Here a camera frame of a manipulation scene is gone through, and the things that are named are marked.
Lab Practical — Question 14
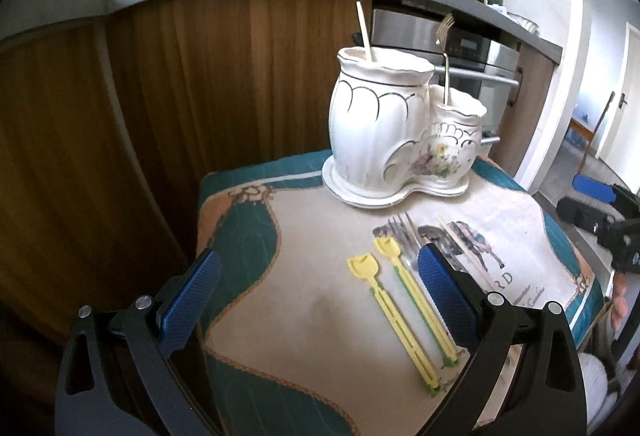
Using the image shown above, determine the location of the silver fork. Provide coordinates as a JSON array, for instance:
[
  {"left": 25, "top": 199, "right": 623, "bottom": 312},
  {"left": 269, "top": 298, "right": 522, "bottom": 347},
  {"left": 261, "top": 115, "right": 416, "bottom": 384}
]
[{"left": 390, "top": 212, "right": 423, "bottom": 271}]

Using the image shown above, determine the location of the white ceramic double utensil holder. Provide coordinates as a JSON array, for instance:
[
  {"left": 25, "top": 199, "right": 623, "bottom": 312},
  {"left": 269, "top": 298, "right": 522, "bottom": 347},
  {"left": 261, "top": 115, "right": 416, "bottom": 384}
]
[{"left": 321, "top": 46, "right": 487, "bottom": 208}]

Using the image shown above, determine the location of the gold fork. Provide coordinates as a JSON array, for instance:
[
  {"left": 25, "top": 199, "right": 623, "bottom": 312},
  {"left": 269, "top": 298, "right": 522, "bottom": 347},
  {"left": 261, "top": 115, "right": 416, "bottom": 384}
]
[{"left": 435, "top": 14, "right": 454, "bottom": 106}]

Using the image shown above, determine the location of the wooden cabinet door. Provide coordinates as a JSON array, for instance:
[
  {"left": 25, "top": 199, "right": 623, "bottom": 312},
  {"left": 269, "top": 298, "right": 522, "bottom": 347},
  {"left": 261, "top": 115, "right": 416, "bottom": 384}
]
[{"left": 105, "top": 0, "right": 374, "bottom": 177}]

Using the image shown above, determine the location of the person's hand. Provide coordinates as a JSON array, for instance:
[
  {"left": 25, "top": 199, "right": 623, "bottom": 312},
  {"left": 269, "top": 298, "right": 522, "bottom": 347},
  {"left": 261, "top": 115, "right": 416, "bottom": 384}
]
[{"left": 611, "top": 271, "right": 629, "bottom": 330}]

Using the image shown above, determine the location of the lone wooden chopstick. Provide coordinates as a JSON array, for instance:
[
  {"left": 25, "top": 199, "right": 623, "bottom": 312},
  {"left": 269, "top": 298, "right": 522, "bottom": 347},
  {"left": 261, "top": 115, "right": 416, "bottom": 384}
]
[{"left": 356, "top": 0, "right": 375, "bottom": 62}]

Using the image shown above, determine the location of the silver spoon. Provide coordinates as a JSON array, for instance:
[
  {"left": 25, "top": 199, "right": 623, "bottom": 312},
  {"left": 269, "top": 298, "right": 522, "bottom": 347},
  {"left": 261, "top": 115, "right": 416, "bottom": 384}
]
[{"left": 418, "top": 225, "right": 465, "bottom": 271}]

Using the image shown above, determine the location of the printed horse table cloth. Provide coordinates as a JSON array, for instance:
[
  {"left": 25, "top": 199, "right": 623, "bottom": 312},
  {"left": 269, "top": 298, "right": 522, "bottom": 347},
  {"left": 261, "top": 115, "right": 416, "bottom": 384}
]
[{"left": 198, "top": 151, "right": 604, "bottom": 435}]

